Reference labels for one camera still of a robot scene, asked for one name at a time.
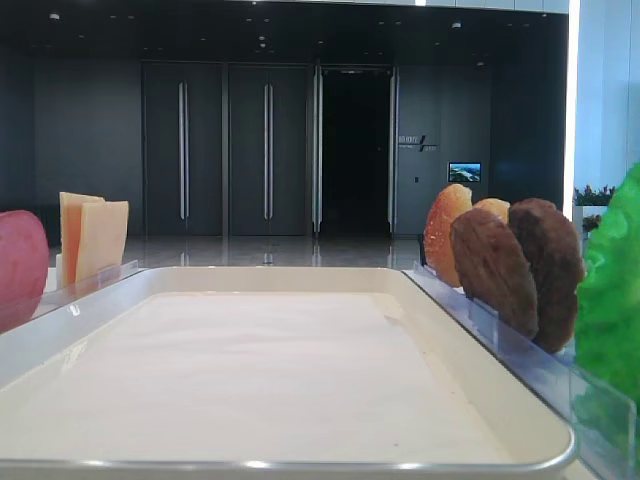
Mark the brown meat patty front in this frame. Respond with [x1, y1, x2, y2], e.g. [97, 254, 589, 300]
[450, 208, 538, 339]

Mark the brown meat patty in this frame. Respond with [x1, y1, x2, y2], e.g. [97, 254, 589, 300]
[508, 198, 585, 354]
[450, 208, 538, 339]

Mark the pale yellow cheese slice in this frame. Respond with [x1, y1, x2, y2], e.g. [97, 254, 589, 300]
[75, 201, 129, 282]

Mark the brown meat patty rear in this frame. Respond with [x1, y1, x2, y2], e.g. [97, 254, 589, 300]
[508, 198, 585, 354]

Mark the orange cheese slice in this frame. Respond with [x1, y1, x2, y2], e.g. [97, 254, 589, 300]
[59, 192, 105, 287]

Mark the red tomato slice left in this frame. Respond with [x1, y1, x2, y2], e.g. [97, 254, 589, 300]
[1, 210, 49, 333]

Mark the green lettuce leaf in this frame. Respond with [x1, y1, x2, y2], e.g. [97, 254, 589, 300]
[575, 165, 639, 453]

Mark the top bun slice left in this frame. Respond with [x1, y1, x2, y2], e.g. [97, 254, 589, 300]
[424, 184, 472, 288]

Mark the bun slice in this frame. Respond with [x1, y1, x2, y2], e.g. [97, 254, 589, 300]
[473, 198, 511, 223]
[424, 184, 472, 288]

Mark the dark double door middle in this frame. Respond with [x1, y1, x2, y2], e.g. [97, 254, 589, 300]
[229, 65, 308, 236]

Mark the dark double door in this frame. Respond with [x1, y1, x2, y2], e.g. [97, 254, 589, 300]
[143, 63, 223, 236]
[229, 65, 308, 236]

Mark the top bun slice right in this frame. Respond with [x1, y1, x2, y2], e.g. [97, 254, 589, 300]
[473, 198, 511, 223]

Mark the dark double door left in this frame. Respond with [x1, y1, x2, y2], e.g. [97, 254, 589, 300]
[143, 63, 223, 236]

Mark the white metal tray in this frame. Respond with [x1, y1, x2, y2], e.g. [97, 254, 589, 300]
[1, 267, 577, 479]

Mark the flower planter box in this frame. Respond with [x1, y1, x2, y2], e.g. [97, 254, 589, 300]
[573, 185, 616, 233]

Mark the clear acrylic rack left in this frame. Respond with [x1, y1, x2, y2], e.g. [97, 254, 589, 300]
[1, 261, 142, 333]

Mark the clear acrylic rack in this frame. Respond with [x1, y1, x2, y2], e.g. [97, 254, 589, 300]
[1, 261, 142, 333]
[407, 252, 639, 479]

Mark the clear acrylic rack right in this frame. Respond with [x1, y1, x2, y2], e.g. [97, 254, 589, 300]
[407, 252, 639, 479]

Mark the wall display screen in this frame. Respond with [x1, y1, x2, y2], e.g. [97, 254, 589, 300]
[448, 162, 482, 183]

